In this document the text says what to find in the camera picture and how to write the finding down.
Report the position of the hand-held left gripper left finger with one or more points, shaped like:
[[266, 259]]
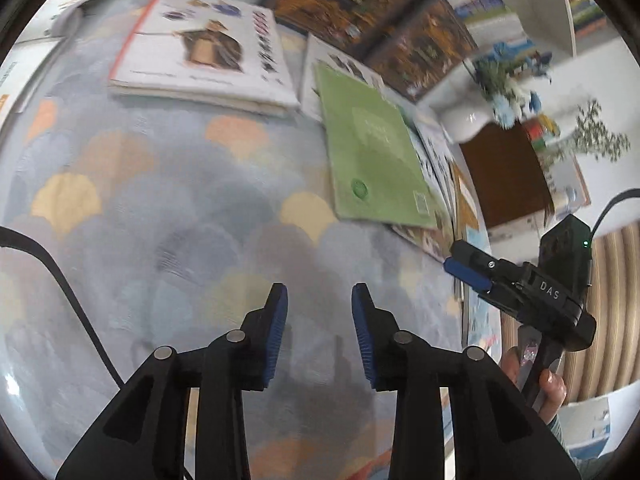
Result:
[[277, 330]]

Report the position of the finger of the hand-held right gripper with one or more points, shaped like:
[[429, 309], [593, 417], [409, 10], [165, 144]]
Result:
[[465, 270]]

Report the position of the white book with small figures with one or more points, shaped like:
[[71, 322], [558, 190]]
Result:
[[309, 85]]

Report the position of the person's right hand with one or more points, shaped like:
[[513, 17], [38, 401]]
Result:
[[550, 395]]

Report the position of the dark ornate encyclopedia book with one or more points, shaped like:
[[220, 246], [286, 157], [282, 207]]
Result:
[[350, 0], [425, 50]]

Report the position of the brown wooden cabinet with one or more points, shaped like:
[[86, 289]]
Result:
[[505, 175]]

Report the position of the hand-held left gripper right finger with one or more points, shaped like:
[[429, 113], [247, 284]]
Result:
[[362, 330]]

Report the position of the green leafy plant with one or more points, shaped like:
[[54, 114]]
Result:
[[595, 135]]

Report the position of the orange and white book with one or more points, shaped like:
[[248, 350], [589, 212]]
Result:
[[30, 80]]

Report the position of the white book with robed figure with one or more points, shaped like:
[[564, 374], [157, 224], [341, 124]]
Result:
[[200, 60]]

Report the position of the light green book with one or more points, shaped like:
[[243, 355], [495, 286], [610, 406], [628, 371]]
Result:
[[370, 150]]

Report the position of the glass jar with colourful contents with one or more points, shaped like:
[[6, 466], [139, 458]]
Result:
[[542, 132]]

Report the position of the white bookshelf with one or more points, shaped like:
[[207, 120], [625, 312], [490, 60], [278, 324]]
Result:
[[540, 0]]

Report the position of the rows of colourful shelf books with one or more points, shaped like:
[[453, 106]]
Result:
[[585, 7]]

